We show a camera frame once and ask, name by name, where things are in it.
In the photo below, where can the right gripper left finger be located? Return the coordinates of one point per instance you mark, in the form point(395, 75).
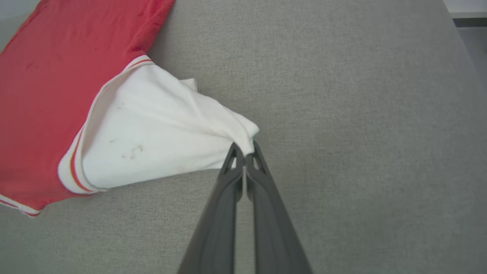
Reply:
point(217, 228)

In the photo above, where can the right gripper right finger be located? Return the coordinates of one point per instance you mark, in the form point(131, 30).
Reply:
point(272, 228)

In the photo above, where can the red and white jersey garment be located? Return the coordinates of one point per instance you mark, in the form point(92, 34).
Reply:
point(45, 95)

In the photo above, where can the grey fabric sofa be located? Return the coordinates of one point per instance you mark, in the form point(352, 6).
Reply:
point(361, 152)

